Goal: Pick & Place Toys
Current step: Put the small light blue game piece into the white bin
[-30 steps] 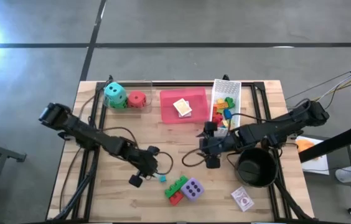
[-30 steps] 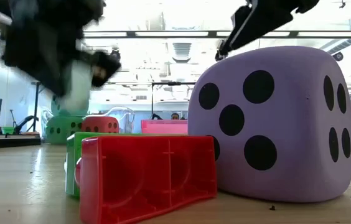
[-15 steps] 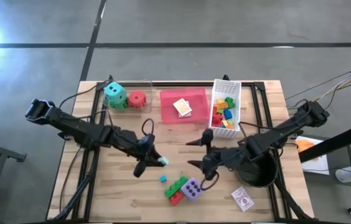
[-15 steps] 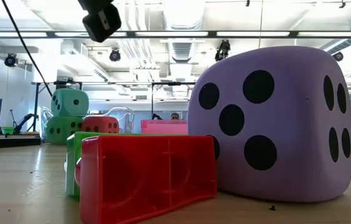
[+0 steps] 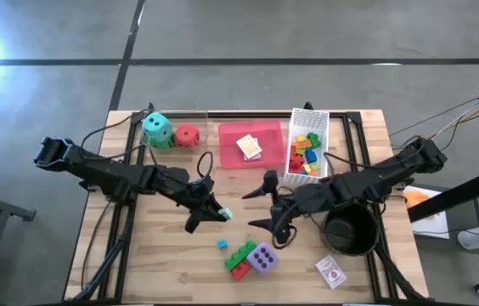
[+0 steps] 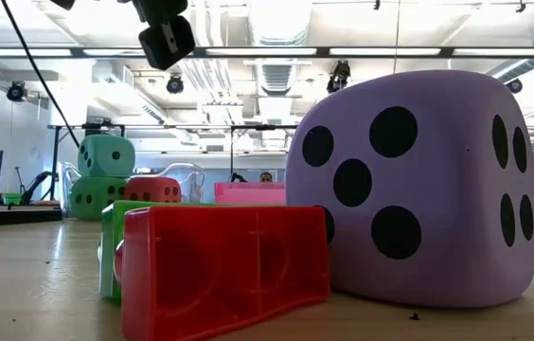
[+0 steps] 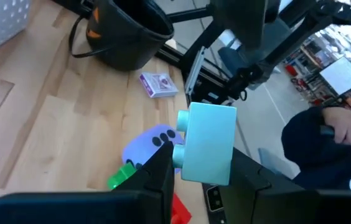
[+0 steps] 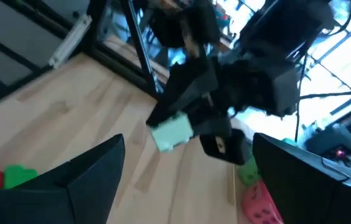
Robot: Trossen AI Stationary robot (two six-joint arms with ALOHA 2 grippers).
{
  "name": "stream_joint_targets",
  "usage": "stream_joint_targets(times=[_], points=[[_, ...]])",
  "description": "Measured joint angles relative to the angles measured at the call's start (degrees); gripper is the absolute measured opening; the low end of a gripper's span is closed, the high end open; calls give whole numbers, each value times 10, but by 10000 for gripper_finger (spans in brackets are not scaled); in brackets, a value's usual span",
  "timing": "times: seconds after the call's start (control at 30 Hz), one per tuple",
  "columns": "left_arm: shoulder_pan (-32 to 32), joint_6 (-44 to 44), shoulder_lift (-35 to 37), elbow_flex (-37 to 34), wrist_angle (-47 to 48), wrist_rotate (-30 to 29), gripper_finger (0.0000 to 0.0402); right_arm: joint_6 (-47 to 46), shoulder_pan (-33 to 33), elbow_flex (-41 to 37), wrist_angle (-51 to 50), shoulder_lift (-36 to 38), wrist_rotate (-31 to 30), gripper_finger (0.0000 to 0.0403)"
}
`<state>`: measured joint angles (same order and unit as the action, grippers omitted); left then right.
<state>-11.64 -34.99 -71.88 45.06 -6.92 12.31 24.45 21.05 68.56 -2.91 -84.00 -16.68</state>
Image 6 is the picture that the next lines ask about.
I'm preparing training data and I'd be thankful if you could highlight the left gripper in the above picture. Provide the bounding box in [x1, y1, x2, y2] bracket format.
[48, 0, 197, 72]

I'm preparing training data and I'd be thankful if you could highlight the teal foam die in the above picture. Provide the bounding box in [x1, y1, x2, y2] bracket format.
[77, 135, 136, 179]

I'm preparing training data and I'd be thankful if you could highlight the red foam die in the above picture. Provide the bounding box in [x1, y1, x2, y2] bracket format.
[123, 176, 183, 204]

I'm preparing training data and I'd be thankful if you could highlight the green foam die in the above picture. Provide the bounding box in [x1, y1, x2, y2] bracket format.
[68, 175, 130, 222]

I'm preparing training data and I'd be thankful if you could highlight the green stepped toy block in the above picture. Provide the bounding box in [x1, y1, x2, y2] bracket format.
[98, 199, 216, 304]

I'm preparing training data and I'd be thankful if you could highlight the red stepped toy block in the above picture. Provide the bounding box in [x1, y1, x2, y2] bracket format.
[113, 205, 332, 341]

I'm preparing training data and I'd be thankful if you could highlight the purple foam die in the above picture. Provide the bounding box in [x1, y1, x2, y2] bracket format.
[285, 69, 534, 309]

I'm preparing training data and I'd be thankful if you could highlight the clear plastic bin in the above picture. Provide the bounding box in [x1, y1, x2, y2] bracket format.
[61, 160, 206, 206]

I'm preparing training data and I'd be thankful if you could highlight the pink plastic bin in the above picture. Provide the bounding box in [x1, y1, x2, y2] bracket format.
[213, 182, 287, 206]

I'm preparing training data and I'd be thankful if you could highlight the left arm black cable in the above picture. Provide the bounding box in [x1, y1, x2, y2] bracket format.
[0, 0, 81, 149]

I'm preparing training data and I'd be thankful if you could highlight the black background table frame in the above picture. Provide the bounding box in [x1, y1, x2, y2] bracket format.
[47, 122, 299, 186]

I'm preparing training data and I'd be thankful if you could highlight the silver ceiling air duct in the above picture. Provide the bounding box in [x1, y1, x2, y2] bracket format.
[247, 0, 313, 94]

